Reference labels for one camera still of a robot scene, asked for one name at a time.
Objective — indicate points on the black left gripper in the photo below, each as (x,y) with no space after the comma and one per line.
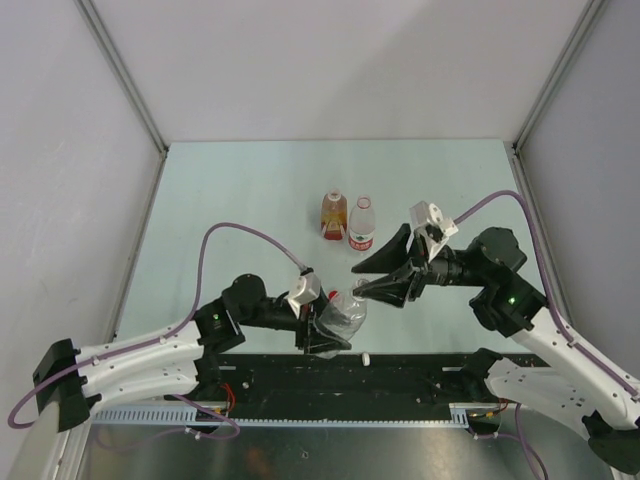
(308,336)

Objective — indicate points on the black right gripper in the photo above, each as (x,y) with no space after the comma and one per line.
(408,284)

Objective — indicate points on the clear plastic bottle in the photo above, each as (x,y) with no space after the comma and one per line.
(344,315)

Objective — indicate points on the amber tea bottle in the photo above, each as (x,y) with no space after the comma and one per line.
(334,216)

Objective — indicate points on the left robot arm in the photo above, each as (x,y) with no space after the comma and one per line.
(182,358)

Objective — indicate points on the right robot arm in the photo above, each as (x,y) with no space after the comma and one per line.
(586,391)

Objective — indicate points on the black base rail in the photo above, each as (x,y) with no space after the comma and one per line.
(393,388)

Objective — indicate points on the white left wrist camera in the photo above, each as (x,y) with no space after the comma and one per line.
(305,290)

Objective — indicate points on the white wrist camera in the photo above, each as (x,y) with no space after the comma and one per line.
(305,290)
(431,228)

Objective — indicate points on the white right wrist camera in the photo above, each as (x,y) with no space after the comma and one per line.
(431,228)

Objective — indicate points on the aluminium corner frame post right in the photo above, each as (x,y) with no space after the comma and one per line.
(575,43)

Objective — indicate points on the aluminium corner frame post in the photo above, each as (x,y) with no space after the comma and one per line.
(575,43)
(103,39)

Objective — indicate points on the aluminium corner frame post left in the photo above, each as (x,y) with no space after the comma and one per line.
(103,39)

